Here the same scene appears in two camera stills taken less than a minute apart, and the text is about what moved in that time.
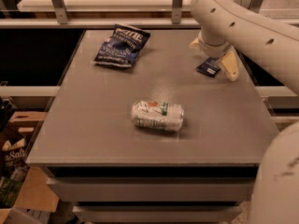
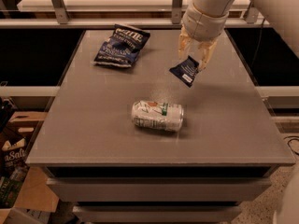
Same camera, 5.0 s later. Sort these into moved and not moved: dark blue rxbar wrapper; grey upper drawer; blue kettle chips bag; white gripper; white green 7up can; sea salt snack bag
Moved: dark blue rxbar wrapper; white gripper
Not moved: sea salt snack bag; white green 7up can; grey upper drawer; blue kettle chips bag
